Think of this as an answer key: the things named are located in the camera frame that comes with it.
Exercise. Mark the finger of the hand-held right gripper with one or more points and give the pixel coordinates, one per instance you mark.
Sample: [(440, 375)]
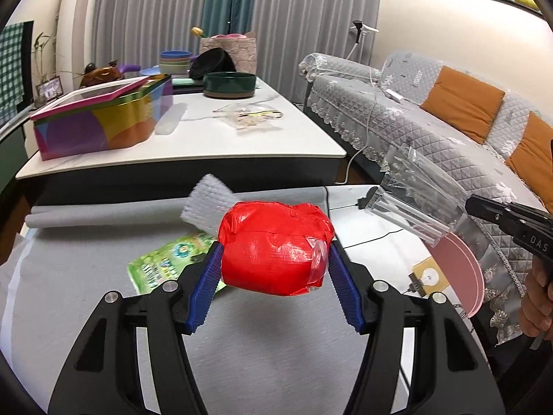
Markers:
[(492, 214)]

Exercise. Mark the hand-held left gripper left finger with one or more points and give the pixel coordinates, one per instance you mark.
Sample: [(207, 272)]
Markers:
[(205, 285)]

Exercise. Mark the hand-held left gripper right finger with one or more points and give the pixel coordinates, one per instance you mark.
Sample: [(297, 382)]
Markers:
[(345, 289)]

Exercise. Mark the pink plate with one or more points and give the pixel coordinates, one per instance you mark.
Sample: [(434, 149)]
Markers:
[(460, 272)]

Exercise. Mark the red tape-wrapped ball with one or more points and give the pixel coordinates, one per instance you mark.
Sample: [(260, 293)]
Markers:
[(272, 250)]

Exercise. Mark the clear plastic packaging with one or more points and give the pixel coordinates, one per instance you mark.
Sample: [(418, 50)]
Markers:
[(414, 199)]

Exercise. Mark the person's right hand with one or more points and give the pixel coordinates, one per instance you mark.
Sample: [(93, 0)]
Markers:
[(538, 302)]

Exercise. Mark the green snack packet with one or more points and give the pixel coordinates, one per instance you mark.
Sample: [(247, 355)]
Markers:
[(164, 263)]

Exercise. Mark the orange cushion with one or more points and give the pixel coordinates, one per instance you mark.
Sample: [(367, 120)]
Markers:
[(533, 155), (464, 103)]

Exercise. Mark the white foam fruit net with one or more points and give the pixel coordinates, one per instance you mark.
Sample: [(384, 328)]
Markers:
[(205, 203)]

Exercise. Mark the grey fabric mat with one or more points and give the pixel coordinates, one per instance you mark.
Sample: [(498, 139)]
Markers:
[(108, 311)]

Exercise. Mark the grey quilted sofa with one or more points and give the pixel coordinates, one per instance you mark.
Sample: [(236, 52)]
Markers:
[(410, 129)]

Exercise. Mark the white-topped coffee table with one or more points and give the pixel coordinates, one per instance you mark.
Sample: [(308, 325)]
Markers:
[(242, 138)]

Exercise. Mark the clear plastic packet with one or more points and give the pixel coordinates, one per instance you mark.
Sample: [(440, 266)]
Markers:
[(250, 116)]

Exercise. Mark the colourful tin box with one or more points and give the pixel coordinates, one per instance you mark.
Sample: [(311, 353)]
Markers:
[(95, 125)]

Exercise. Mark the light green tray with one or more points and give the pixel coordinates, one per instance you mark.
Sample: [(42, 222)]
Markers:
[(185, 85)]

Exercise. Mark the dark green round dish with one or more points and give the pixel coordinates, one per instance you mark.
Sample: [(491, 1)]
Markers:
[(229, 84)]

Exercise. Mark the blue plate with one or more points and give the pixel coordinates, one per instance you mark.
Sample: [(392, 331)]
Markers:
[(150, 71)]

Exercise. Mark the stack of coloured bowls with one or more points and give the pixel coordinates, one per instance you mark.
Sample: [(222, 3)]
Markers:
[(175, 62)]

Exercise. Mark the brown teapot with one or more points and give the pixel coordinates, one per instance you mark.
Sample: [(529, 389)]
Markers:
[(101, 75)]

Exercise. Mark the yellow tulip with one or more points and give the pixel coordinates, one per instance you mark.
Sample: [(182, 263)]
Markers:
[(197, 31)]

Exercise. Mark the grey curtain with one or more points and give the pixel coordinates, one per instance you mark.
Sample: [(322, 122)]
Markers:
[(302, 30)]

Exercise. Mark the slim bamboo plant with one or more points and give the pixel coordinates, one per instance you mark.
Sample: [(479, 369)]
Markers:
[(43, 52)]

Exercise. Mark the teal curtain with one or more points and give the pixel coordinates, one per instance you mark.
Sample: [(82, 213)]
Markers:
[(229, 0)]

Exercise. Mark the green checked cloth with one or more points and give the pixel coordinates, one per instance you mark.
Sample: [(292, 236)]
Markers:
[(11, 69)]

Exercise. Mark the small photo frame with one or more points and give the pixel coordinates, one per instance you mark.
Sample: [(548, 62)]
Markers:
[(49, 90)]

